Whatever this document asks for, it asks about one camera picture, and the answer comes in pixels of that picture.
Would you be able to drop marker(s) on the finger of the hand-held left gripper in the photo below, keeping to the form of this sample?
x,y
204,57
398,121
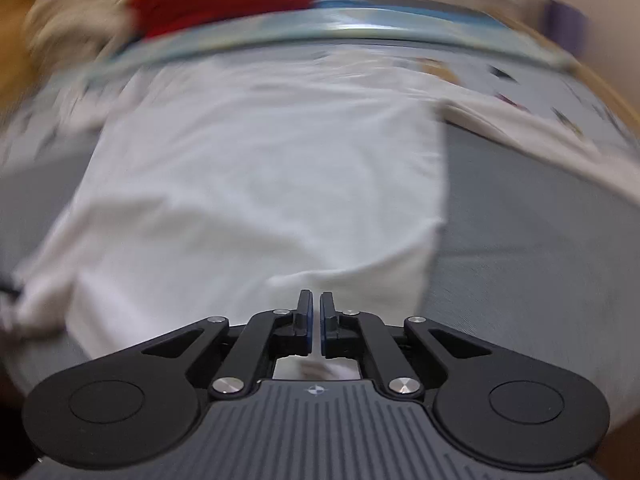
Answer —
x,y
9,288

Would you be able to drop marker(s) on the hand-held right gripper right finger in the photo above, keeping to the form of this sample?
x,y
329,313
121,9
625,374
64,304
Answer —
x,y
326,327

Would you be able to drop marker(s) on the wooden bed frame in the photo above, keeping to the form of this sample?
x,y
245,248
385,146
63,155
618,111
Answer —
x,y
600,80

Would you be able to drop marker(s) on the light blue patterned quilt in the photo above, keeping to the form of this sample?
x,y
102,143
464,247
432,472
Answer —
x,y
400,25

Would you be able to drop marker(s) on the beige fluffy cloth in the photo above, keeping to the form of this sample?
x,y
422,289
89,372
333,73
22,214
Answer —
x,y
80,10

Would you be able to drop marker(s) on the purple block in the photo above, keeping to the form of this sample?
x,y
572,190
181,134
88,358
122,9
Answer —
x,y
567,25

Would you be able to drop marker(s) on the printed bed sheet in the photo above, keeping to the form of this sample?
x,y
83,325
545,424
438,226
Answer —
x,y
525,260

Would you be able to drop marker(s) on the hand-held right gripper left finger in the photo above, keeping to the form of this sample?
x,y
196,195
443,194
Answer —
x,y
306,327

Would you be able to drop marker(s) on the white garment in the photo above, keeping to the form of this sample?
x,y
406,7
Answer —
x,y
250,175

